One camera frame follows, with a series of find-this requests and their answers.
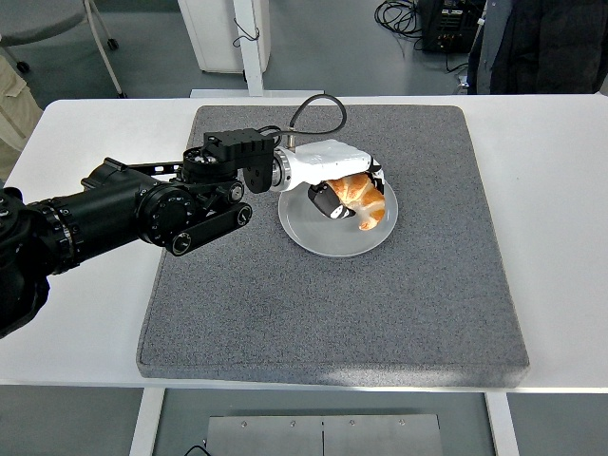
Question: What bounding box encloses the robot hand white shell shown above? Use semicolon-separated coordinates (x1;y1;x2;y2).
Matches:
283;140;389;221

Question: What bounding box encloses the croissant bread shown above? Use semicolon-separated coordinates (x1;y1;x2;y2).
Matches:
327;173;387;233

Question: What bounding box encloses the grey round plate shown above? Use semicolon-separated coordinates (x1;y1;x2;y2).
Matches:
277;180;399;258

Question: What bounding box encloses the grey metal plate with screws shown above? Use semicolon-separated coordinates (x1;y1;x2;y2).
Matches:
206;413;443;456

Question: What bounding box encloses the grey speckled mat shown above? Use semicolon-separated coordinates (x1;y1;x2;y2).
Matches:
136;104;531;390

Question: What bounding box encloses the white cabinet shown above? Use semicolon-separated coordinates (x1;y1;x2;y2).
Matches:
178;0;272;75

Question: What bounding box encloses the black electronic device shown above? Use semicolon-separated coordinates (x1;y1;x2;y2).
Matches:
416;0;488;54

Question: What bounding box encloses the person in dark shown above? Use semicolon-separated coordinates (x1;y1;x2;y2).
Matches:
466;0;608;95

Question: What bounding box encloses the white table leg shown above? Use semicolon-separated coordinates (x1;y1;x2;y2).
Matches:
484;391;522;456
128;388;165;456

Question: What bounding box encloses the person in beige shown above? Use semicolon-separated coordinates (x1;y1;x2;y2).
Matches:
0;54;44;181

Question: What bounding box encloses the grey chair with casters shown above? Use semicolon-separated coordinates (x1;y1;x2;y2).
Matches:
0;0;130;100

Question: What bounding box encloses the white post with base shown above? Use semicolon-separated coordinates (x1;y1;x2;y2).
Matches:
189;0;325;99

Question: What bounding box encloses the black floor cable bundle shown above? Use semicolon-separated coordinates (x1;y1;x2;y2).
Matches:
373;0;424;51

